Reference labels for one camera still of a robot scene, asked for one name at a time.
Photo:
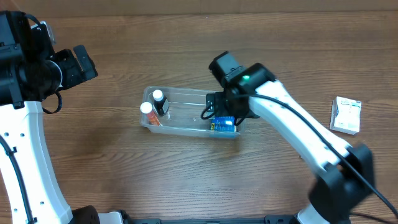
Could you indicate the clear plastic container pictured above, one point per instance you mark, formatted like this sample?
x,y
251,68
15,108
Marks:
x,y
183,116

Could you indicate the orange tube white cap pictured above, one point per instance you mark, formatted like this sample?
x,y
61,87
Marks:
x,y
147,109

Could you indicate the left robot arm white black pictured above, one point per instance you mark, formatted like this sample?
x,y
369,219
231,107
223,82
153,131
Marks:
x,y
31,71

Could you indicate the black bottle white cap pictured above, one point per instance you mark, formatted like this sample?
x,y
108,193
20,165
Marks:
x,y
161,102

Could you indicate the blue lozenge packet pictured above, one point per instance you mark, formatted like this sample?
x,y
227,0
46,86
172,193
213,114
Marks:
x,y
223,123

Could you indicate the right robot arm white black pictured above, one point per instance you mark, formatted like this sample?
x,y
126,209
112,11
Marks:
x,y
344,173

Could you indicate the white bandage box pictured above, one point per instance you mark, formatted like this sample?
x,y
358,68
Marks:
x,y
345,115

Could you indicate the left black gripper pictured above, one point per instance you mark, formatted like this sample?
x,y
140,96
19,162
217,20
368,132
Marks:
x,y
82,62

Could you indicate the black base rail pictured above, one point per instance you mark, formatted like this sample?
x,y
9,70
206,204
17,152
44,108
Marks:
x,y
269,219

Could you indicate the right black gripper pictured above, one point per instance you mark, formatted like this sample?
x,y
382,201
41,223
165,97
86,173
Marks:
x,y
212,103

